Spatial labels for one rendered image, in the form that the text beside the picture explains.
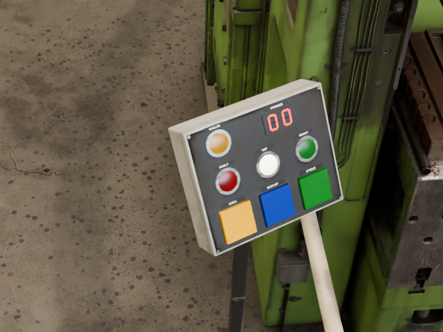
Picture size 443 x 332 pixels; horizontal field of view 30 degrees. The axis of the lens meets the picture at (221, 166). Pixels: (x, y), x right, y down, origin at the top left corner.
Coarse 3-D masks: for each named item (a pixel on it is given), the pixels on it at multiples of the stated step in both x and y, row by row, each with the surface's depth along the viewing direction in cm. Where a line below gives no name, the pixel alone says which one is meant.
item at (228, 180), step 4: (224, 172) 171; (228, 172) 171; (232, 172) 172; (220, 176) 171; (224, 176) 171; (228, 176) 172; (232, 176) 172; (236, 176) 173; (220, 180) 171; (224, 180) 171; (228, 180) 172; (232, 180) 172; (236, 180) 173; (220, 184) 171; (224, 184) 172; (228, 184) 172; (232, 184) 172; (236, 184) 173; (224, 188) 172; (228, 188) 172; (232, 188) 173
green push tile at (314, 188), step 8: (304, 176) 181; (312, 176) 181; (320, 176) 182; (304, 184) 180; (312, 184) 181; (320, 184) 182; (328, 184) 183; (304, 192) 181; (312, 192) 182; (320, 192) 183; (328, 192) 184; (304, 200) 181; (312, 200) 182; (320, 200) 183; (304, 208) 182
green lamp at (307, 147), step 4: (304, 140) 179; (308, 140) 179; (300, 144) 178; (304, 144) 179; (308, 144) 179; (312, 144) 180; (300, 148) 179; (304, 148) 179; (308, 148) 179; (312, 148) 180; (300, 152) 179; (304, 152) 179; (308, 152) 180; (312, 152) 180; (304, 156) 179; (308, 156) 180
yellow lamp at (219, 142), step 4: (212, 136) 168; (216, 136) 168; (220, 136) 169; (224, 136) 169; (212, 140) 168; (216, 140) 169; (220, 140) 169; (224, 140) 170; (212, 144) 168; (216, 144) 169; (220, 144) 169; (224, 144) 170; (212, 148) 169; (216, 148) 169; (220, 148) 169; (224, 148) 170; (216, 152) 169; (220, 152) 170
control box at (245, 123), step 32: (256, 96) 179; (288, 96) 175; (320, 96) 179; (192, 128) 167; (224, 128) 169; (256, 128) 173; (288, 128) 177; (320, 128) 180; (192, 160) 167; (224, 160) 171; (256, 160) 174; (288, 160) 178; (320, 160) 182; (192, 192) 172; (224, 192) 172; (256, 192) 176; (256, 224) 178
